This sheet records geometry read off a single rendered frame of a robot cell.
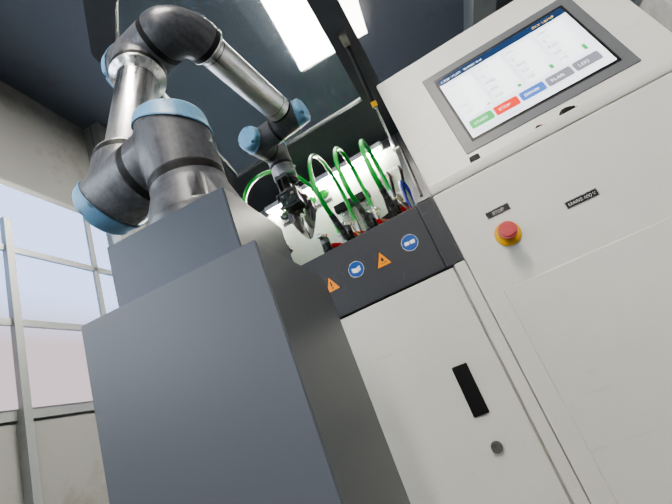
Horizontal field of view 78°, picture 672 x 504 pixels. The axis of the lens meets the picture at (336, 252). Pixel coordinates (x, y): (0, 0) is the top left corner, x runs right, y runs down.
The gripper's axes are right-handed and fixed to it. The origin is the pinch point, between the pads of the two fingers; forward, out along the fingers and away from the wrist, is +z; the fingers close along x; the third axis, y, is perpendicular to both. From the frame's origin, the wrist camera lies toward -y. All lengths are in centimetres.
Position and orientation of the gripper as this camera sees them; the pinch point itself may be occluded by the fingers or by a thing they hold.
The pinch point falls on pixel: (310, 235)
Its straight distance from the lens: 128.2
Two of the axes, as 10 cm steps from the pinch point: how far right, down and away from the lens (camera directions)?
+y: -3.8, -1.9, -9.1
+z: 3.5, 8.8, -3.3
